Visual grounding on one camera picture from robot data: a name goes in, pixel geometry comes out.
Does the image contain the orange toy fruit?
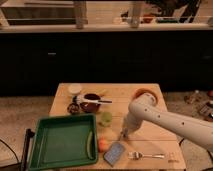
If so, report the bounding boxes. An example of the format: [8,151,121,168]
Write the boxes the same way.
[98,137,109,152]

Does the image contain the green cucumber toy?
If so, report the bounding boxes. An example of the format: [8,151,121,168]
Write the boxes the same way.
[86,131,93,160]

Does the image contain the black chair frame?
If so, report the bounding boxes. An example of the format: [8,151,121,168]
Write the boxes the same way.
[20,129,35,171]

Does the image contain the white round cup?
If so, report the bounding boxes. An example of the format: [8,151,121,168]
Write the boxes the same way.
[68,83,82,95]

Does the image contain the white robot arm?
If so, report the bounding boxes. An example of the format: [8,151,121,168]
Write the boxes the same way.
[121,92,213,152]

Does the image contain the silver metal fork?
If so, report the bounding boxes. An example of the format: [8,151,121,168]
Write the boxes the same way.
[128,152,165,160]

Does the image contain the white handled brush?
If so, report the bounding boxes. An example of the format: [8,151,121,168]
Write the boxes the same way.
[73,95,112,104]

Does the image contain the dark brown bowl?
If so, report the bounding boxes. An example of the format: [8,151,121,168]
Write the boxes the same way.
[80,93,100,113]

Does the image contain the dark round toy food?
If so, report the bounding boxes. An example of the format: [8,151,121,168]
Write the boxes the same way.
[67,103,80,115]

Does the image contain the light green toy vegetable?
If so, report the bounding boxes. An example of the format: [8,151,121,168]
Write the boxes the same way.
[100,112,112,127]

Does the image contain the black cabinet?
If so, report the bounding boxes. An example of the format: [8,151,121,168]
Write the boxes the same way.
[0,31,213,96]

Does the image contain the orange round object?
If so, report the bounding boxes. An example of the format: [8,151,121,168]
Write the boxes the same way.
[132,88,157,99]

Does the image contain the green plastic tray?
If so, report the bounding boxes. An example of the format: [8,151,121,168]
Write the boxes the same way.
[28,114,98,171]

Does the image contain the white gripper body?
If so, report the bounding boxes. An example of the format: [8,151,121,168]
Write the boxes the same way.
[121,114,141,136]

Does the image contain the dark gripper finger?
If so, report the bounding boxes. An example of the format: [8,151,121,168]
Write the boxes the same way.
[123,133,128,139]
[118,133,123,141]

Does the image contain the blue grey folded towel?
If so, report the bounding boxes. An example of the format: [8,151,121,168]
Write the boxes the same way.
[103,142,125,166]

